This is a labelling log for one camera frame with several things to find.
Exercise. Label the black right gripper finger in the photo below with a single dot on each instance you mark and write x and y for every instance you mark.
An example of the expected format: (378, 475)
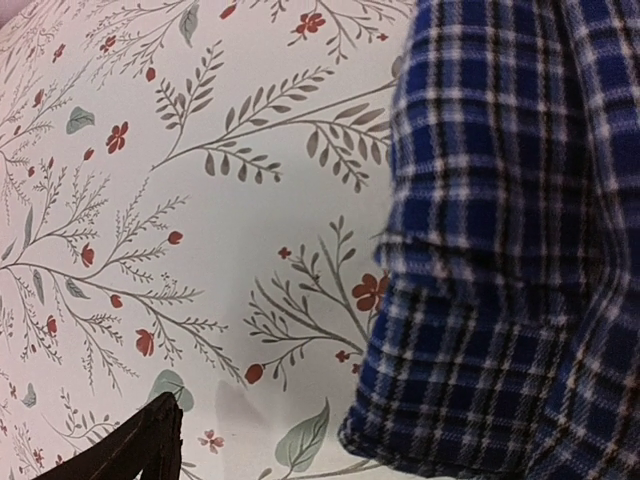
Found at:
(147, 446)

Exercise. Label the blue gingham shirt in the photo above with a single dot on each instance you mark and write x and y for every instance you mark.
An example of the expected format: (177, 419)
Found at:
(507, 345)

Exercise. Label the floral patterned table mat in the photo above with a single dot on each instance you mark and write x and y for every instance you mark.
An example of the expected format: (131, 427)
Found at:
(190, 195)

